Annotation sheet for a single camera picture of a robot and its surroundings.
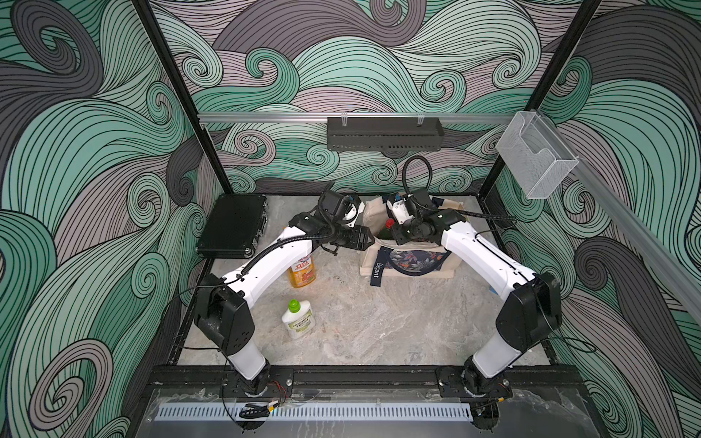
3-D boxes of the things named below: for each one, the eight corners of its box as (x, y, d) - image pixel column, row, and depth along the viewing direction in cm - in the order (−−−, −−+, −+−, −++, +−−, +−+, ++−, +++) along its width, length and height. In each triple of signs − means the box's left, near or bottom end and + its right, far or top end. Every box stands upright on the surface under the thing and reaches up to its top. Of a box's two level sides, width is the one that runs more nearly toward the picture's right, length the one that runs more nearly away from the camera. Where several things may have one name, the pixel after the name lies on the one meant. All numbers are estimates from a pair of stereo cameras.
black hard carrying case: (201, 258, 100) (194, 250, 95) (223, 203, 118) (219, 194, 114) (257, 258, 100) (253, 250, 95) (270, 203, 118) (268, 194, 114)
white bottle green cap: (292, 341, 82) (282, 320, 69) (288, 327, 85) (278, 304, 71) (317, 330, 84) (312, 308, 71) (312, 317, 87) (307, 293, 73)
